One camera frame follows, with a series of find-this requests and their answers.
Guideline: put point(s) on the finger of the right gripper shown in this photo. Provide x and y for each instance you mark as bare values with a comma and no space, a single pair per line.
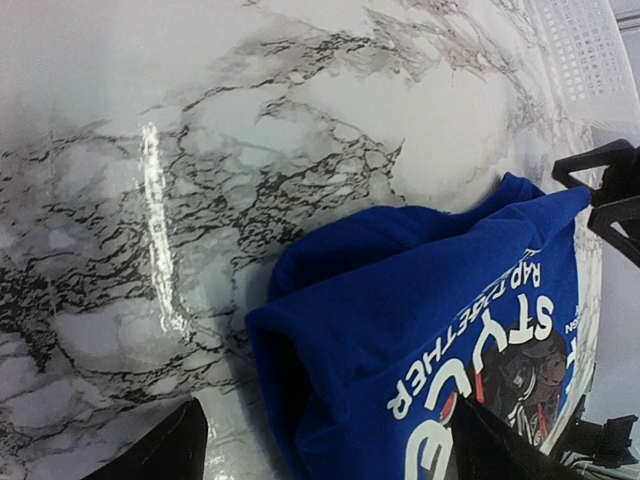
617,223
620,160

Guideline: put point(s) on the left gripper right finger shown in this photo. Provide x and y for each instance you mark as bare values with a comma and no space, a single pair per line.
487,448

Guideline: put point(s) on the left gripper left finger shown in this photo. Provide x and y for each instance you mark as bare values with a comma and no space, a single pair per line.
175,449

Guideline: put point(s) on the blue garment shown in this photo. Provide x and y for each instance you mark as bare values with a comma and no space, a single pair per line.
376,326

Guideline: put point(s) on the white plastic laundry basket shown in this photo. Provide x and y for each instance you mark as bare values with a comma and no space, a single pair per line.
588,62

